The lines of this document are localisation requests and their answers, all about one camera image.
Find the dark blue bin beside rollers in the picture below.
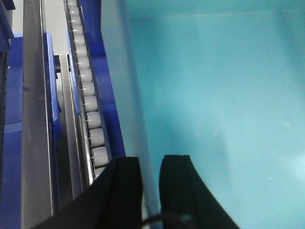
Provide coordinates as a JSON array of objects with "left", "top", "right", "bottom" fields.
[{"left": 80, "top": 0, "right": 125, "bottom": 157}]

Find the dark blue bin far left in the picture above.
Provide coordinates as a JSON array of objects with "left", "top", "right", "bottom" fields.
[{"left": 0, "top": 0, "right": 23, "bottom": 229}]

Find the light blue plastic bin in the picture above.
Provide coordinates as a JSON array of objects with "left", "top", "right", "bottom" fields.
[{"left": 101, "top": 0, "right": 305, "bottom": 229}]

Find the stainless steel shelf rail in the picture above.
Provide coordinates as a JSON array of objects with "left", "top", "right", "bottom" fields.
[{"left": 21, "top": 0, "right": 53, "bottom": 229}]

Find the metal divider rail left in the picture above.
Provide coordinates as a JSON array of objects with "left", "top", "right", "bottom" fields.
[{"left": 59, "top": 54, "right": 83, "bottom": 199}]

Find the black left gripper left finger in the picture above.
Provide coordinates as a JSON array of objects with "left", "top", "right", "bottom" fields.
[{"left": 36, "top": 157, "right": 142, "bottom": 229}]

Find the white roller track right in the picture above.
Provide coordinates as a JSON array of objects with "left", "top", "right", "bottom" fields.
[{"left": 64, "top": 0, "right": 112, "bottom": 184}]

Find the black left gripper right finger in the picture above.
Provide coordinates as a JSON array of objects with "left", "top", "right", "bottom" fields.
[{"left": 159, "top": 155, "right": 238, "bottom": 229}]

